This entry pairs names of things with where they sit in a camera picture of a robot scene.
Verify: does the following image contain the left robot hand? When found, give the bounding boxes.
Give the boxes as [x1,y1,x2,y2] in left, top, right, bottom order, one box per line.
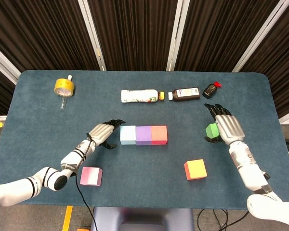
[86,119,126,149]

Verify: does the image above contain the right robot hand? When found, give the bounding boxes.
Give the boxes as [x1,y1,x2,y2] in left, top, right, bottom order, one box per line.
[203,103,246,146]

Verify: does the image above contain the green foam cube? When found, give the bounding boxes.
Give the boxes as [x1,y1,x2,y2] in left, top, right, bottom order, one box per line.
[205,122,220,140]

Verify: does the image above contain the light blue foam cube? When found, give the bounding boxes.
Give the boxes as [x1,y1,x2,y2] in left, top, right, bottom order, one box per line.
[119,125,137,146]

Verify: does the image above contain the purple foam cube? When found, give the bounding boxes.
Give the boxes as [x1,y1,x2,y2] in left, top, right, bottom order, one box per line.
[135,126,152,146]

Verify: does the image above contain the pink foam cube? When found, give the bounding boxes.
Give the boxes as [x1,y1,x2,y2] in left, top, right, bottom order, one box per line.
[79,167,104,187]

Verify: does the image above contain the red foam cube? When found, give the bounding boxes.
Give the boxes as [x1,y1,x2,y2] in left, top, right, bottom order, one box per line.
[150,125,169,146]

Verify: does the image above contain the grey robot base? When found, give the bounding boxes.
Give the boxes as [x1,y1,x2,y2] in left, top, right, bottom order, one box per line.
[90,206,195,231]

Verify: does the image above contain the small black bottle red cap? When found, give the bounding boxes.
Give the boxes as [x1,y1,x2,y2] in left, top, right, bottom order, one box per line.
[202,81,223,99]

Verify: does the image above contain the clear tube with white cap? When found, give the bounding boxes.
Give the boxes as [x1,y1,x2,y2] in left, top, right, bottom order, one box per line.
[60,75,73,110]

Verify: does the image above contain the white labelled drink bottle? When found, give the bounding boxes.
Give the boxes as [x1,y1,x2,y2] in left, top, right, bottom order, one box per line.
[120,89,165,104]

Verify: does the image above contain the orange foam cube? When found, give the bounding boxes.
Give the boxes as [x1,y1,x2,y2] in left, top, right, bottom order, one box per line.
[184,158,208,180]

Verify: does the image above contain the brown medicine bottle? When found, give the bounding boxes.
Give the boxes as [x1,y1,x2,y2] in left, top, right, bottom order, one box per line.
[168,87,201,103]

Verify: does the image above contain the teal felt table mat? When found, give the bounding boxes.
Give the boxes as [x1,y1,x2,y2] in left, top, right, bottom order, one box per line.
[0,69,289,210]

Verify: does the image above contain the yellow tape roll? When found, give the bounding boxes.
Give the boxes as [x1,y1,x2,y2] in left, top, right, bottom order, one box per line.
[53,77,76,97]

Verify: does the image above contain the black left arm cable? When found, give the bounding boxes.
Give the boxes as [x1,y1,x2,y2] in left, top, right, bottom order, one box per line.
[73,133,97,231]

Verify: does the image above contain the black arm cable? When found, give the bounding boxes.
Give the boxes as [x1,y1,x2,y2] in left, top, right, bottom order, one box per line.
[73,133,97,231]
[221,212,251,231]

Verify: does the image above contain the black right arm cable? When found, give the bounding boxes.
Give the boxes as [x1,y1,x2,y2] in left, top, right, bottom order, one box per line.
[221,212,251,231]

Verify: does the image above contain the black floor cables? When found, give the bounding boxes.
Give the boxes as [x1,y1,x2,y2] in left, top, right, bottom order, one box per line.
[197,208,229,231]

